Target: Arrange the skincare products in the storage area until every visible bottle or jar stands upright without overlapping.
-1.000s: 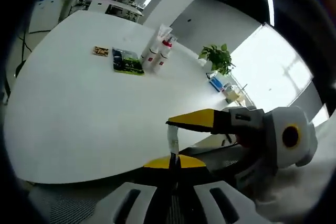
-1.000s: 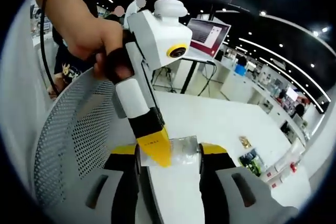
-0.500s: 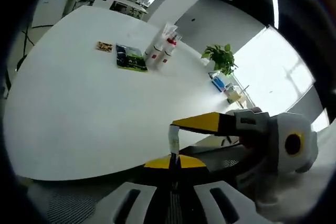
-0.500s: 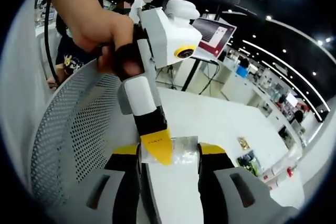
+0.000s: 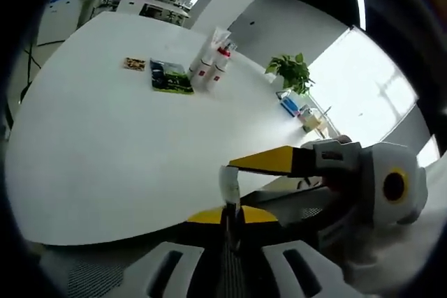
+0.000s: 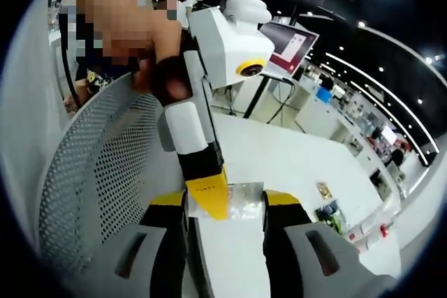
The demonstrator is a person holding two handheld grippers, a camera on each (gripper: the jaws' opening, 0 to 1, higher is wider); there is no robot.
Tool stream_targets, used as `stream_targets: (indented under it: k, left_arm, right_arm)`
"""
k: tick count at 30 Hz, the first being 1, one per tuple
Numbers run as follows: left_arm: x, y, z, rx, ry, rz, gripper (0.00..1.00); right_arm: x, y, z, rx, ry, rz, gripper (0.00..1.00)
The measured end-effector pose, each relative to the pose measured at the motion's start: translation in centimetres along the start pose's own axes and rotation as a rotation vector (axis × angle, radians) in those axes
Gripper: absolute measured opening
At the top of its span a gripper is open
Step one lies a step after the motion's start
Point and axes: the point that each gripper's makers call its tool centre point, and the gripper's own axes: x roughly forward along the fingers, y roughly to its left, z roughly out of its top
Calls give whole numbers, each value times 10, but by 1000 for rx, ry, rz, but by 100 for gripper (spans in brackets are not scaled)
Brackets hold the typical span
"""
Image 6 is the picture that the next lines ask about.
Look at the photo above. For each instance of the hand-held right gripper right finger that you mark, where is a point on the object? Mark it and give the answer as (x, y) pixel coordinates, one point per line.
(279, 249)

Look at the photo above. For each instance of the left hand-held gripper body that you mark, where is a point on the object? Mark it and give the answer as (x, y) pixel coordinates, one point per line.
(227, 43)

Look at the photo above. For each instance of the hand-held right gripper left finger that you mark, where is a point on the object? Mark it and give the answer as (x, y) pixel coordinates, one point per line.
(167, 249)

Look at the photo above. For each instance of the clear skincare bottle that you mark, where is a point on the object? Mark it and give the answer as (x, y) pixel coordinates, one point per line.
(244, 200)

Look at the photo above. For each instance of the green black pouch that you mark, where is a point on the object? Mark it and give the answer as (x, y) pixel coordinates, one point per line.
(331, 217)

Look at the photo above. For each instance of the white skincare tube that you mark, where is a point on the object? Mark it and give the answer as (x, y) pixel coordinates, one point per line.
(366, 230)

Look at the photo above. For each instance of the red collar skincare bottle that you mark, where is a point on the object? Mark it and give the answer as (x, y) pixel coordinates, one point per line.
(386, 230)

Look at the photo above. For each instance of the person's left hand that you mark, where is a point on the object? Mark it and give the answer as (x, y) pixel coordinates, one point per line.
(171, 71)

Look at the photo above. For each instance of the standing desk with black legs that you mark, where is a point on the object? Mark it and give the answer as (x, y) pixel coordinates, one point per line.
(256, 99)

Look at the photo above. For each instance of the large monitor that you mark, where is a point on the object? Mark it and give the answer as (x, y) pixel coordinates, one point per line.
(290, 46)

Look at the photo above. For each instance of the gold foil packet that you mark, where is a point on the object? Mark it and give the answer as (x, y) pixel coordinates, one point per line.
(324, 191)

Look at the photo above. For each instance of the grey mesh office chair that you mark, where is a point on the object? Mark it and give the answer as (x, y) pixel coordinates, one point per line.
(104, 158)

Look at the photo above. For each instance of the dark printed cloth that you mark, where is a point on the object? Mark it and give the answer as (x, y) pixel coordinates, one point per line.
(94, 80)

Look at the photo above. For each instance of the blue box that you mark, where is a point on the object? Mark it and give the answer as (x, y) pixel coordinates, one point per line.
(324, 95)

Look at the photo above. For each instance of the long white counter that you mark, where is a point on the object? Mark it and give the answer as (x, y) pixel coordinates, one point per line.
(335, 120)

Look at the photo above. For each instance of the small background screen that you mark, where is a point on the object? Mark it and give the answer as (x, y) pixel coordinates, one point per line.
(388, 134)

